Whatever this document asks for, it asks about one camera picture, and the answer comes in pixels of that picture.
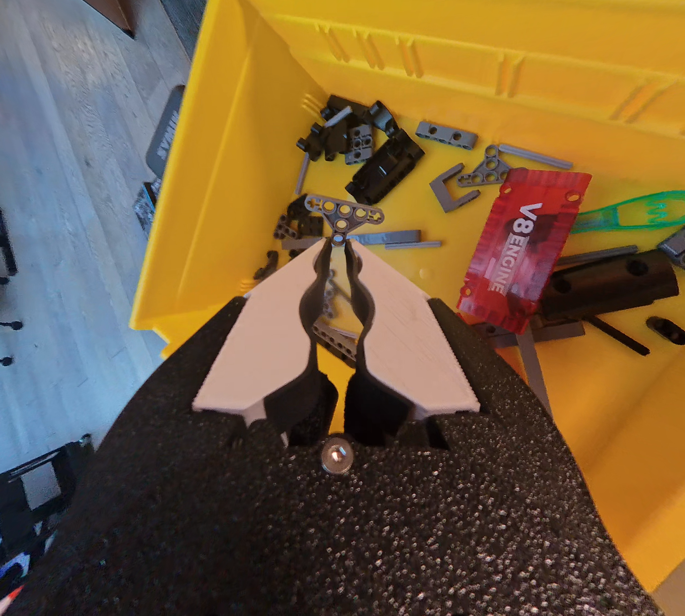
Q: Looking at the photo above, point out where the grey T-shaped beam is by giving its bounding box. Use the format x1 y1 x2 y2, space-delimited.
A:
304 194 386 248

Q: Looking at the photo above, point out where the pile of red black beams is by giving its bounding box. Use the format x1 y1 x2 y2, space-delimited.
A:
252 94 685 413

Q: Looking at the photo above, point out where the dark grey printed box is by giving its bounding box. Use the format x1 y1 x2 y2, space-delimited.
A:
146 85 185 177

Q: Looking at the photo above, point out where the yellow plastic bin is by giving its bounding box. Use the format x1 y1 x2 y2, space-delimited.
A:
130 0 685 595

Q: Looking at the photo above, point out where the green transparent tool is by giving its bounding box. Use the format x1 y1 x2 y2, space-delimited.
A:
570 190 685 236

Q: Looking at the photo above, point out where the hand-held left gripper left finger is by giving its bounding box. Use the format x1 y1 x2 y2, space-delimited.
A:
192 239 339 447

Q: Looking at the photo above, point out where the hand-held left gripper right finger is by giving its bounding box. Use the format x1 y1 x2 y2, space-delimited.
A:
342 240 481 447

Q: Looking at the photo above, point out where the red transparent printed panel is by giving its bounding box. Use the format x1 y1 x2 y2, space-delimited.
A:
456 168 593 334

